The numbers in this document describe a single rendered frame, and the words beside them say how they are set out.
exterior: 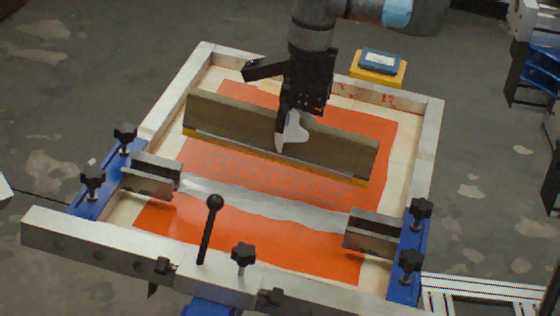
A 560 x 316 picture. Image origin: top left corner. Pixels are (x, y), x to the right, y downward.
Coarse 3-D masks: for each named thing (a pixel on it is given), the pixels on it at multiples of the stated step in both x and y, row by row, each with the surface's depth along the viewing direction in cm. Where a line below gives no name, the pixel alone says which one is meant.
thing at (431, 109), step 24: (216, 48) 228; (192, 72) 216; (168, 96) 205; (360, 96) 223; (384, 96) 222; (408, 96) 222; (144, 120) 196; (168, 120) 201; (432, 120) 214; (432, 144) 205; (432, 168) 197; (120, 192) 178; (408, 192) 191; (168, 240) 165
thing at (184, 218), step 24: (240, 96) 217; (264, 96) 219; (192, 144) 198; (192, 168) 190; (264, 192) 187; (144, 216) 175; (168, 216) 176; (192, 216) 177; (216, 216) 179; (240, 216) 180; (192, 240) 171; (216, 240) 173; (240, 240) 174
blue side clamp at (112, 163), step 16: (128, 144) 186; (144, 144) 187; (112, 160) 180; (128, 160) 181; (112, 176) 176; (80, 192) 169; (96, 192) 171; (112, 192) 172; (80, 208) 167; (96, 208) 167
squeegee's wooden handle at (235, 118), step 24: (192, 96) 176; (216, 96) 176; (192, 120) 178; (216, 120) 177; (240, 120) 176; (264, 120) 175; (288, 120) 174; (264, 144) 178; (288, 144) 176; (312, 144) 175; (336, 144) 174; (360, 144) 173; (360, 168) 175
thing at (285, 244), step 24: (336, 120) 215; (360, 120) 216; (384, 120) 218; (384, 144) 209; (384, 168) 201; (360, 192) 192; (264, 216) 181; (264, 240) 175; (288, 240) 176; (312, 240) 177; (336, 240) 178; (288, 264) 170; (312, 264) 171; (336, 264) 172; (360, 264) 173
